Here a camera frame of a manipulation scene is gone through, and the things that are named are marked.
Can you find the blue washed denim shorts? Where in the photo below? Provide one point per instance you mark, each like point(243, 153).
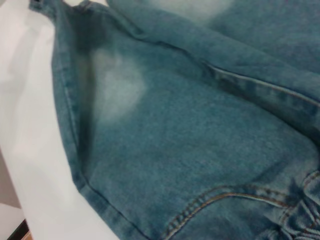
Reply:
point(190, 140)

